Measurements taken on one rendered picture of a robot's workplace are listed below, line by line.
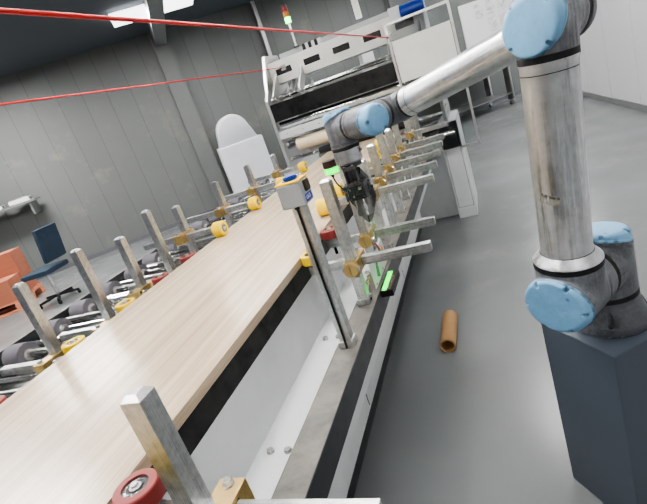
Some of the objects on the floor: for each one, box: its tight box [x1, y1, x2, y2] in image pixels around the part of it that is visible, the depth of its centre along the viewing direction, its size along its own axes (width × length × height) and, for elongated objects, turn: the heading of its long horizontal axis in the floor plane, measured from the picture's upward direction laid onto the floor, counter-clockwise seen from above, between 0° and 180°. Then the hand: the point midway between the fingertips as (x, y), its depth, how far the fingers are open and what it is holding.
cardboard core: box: [440, 310, 457, 353], centre depth 255 cm, size 30×8×8 cm, turn 27°
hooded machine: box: [216, 114, 276, 193], centre depth 868 cm, size 85×73×161 cm
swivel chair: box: [21, 222, 82, 309], centre depth 637 cm, size 58×56×100 cm
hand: (369, 217), depth 161 cm, fingers closed
